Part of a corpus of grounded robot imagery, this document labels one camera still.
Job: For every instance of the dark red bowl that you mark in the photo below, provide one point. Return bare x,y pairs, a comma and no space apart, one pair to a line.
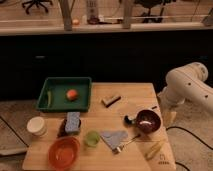
147,121

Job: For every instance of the black round knob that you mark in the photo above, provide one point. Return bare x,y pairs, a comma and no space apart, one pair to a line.
129,121

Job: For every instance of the green plastic cup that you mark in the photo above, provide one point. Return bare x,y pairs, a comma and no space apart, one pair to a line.
92,138

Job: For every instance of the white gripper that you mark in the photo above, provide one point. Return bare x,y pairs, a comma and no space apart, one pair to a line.
168,115

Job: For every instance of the orange ball on shelf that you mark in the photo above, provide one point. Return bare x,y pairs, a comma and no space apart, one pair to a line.
75,22

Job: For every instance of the yellow corn cob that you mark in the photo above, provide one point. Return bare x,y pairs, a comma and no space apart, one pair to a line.
153,150

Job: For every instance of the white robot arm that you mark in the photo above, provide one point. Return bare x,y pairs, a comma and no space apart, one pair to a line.
185,82

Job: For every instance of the orange tomato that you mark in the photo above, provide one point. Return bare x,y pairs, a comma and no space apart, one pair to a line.
71,94

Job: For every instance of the orange plastic bowl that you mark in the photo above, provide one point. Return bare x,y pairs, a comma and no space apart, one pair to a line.
63,153

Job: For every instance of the blue sponge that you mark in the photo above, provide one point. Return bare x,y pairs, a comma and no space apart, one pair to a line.
73,122

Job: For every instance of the blue grey cloth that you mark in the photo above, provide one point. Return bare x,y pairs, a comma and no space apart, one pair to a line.
113,138

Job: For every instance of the black office chair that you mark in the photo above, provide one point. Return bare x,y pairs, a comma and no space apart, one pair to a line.
149,5
38,3

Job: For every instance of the green pepper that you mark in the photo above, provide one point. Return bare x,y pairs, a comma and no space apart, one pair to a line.
49,98

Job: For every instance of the white cup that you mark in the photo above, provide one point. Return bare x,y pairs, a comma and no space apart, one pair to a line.
37,126

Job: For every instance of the black office chair right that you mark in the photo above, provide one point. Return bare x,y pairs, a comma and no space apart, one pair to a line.
149,5

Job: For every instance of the green plastic tray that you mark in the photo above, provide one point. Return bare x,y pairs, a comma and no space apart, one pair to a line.
59,86

